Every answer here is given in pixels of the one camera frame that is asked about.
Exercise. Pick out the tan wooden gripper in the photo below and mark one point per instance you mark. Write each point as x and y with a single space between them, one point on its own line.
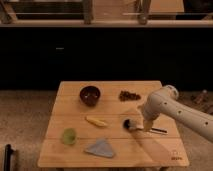
147 124

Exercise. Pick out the black-bristled brush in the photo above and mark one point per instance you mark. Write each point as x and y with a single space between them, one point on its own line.
132 125

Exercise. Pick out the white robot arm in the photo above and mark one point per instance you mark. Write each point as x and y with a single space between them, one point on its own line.
164 101

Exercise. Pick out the purple bowl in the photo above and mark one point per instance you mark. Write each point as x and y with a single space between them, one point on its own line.
90 95

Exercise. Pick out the bunch of dark grapes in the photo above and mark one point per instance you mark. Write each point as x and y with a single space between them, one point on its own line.
128 96

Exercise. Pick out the yellow banana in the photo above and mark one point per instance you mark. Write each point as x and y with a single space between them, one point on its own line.
96 121

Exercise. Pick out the blue folded cloth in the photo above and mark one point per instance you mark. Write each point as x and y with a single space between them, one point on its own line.
101 148

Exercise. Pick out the wooden folding table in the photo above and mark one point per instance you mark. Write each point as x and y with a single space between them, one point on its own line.
132 150

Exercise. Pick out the green cup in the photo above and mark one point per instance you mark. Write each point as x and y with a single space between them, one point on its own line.
68 136

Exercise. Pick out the black object at floor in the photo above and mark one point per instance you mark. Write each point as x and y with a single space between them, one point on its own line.
7 157

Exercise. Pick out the wooden shelf frame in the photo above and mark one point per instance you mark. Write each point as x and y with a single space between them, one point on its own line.
106 13

